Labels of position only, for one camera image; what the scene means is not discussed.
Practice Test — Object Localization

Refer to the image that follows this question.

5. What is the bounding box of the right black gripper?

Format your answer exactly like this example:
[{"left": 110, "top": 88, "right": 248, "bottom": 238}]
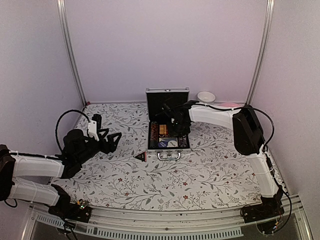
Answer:
[{"left": 167, "top": 119, "right": 191, "bottom": 137}]

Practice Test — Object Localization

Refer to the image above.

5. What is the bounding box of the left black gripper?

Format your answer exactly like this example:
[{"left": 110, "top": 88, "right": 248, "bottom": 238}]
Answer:
[{"left": 76, "top": 128, "right": 122, "bottom": 166}]

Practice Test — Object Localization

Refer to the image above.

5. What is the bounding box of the red playing card deck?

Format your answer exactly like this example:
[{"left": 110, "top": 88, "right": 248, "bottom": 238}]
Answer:
[{"left": 158, "top": 124, "right": 169, "bottom": 135}]

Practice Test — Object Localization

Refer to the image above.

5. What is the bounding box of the aluminium poker case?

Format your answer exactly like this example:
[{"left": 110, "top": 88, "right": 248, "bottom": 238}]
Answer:
[{"left": 145, "top": 87, "right": 190, "bottom": 161}]

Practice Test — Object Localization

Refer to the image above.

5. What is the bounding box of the triangular all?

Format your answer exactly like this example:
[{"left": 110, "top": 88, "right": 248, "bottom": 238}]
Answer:
[{"left": 134, "top": 151, "right": 147, "bottom": 162}]

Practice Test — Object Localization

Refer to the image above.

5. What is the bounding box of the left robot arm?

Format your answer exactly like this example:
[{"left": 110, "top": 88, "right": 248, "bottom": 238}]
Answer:
[{"left": 0, "top": 129, "right": 122, "bottom": 217}]

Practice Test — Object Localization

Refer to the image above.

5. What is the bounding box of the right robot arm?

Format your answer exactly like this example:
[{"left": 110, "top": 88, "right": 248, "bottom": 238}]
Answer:
[{"left": 162, "top": 100, "right": 283, "bottom": 218}]

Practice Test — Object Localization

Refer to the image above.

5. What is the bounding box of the right poker chip row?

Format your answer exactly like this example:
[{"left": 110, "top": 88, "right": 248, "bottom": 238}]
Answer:
[{"left": 178, "top": 135, "right": 189, "bottom": 149}]

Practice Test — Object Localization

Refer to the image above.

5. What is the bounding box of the poker chip row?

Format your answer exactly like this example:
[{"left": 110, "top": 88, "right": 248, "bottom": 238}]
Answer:
[
  {"left": 178, "top": 135, "right": 189, "bottom": 149},
  {"left": 149, "top": 121, "right": 159, "bottom": 149}
]

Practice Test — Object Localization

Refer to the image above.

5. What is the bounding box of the white dealer chip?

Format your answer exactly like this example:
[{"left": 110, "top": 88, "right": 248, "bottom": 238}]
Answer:
[{"left": 167, "top": 140, "right": 178, "bottom": 148}]

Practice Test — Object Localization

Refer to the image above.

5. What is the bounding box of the blue playing card deck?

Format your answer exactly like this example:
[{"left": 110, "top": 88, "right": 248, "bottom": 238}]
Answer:
[{"left": 159, "top": 137, "right": 178, "bottom": 142}]

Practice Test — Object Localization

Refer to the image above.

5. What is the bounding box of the left poker chip row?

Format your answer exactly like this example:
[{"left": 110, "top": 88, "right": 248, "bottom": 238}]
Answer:
[{"left": 149, "top": 121, "right": 159, "bottom": 149}]

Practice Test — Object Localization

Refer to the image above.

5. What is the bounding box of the blue small blind chip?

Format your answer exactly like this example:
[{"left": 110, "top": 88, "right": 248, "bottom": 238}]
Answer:
[{"left": 158, "top": 141, "right": 168, "bottom": 148}]

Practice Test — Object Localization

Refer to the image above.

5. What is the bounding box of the white bowl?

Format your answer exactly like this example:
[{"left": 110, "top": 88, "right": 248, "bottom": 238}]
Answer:
[{"left": 197, "top": 91, "right": 216, "bottom": 103}]

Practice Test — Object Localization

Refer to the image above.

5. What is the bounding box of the pink plate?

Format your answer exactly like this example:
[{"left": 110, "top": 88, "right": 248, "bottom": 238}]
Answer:
[{"left": 220, "top": 102, "right": 242, "bottom": 108}]

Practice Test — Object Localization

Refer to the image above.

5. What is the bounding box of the floral table cloth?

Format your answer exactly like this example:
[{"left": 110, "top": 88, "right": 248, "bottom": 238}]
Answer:
[{"left": 52, "top": 103, "right": 282, "bottom": 211}]

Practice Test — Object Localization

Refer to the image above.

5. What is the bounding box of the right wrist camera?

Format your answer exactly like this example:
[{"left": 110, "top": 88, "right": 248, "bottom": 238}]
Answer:
[{"left": 161, "top": 103, "right": 174, "bottom": 119}]

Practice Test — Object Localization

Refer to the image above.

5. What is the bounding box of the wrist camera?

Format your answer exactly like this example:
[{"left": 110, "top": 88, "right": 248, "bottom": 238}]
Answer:
[
  {"left": 87, "top": 113, "right": 102, "bottom": 141},
  {"left": 161, "top": 103, "right": 174, "bottom": 119}
]

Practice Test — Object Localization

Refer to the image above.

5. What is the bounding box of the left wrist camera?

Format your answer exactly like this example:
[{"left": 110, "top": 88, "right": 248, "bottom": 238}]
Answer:
[{"left": 87, "top": 113, "right": 102, "bottom": 141}]

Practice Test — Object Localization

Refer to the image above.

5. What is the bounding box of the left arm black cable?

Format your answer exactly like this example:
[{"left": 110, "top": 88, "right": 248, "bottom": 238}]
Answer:
[{"left": 54, "top": 109, "right": 91, "bottom": 153}]

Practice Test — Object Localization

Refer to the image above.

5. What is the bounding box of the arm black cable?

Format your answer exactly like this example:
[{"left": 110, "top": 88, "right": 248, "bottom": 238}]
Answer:
[
  {"left": 54, "top": 109, "right": 91, "bottom": 153},
  {"left": 204, "top": 103, "right": 293, "bottom": 233}
]

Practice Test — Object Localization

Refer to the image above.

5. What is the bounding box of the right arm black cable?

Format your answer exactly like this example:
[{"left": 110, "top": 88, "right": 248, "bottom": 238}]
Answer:
[{"left": 204, "top": 103, "right": 293, "bottom": 233}]

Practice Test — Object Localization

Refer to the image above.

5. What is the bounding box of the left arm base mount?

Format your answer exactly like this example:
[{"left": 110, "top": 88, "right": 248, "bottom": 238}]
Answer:
[{"left": 48, "top": 199, "right": 92, "bottom": 223}]

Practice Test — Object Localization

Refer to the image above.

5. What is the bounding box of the front aluminium rail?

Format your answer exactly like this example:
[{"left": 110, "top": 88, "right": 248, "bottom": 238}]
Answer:
[{"left": 22, "top": 195, "right": 313, "bottom": 240}]

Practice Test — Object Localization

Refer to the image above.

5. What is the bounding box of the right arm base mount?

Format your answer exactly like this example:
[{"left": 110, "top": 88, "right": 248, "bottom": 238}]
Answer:
[{"left": 240, "top": 197, "right": 285, "bottom": 223}]

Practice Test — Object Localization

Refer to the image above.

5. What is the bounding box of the left aluminium frame post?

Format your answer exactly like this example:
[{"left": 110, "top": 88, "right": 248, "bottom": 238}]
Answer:
[{"left": 56, "top": 0, "right": 87, "bottom": 107}]

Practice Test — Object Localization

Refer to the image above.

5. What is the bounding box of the aluminium frame post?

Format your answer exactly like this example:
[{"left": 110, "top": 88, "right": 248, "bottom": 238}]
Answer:
[
  {"left": 56, "top": 0, "right": 87, "bottom": 107},
  {"left": 245, "top": 0, "right": 275, "bottom": 105}
]

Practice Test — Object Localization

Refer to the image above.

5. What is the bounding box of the right aluminium frame post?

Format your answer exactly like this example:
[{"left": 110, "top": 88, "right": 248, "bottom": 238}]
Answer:
[{"left": 245, "top": 0, "right": 275, "bottom": 105}]

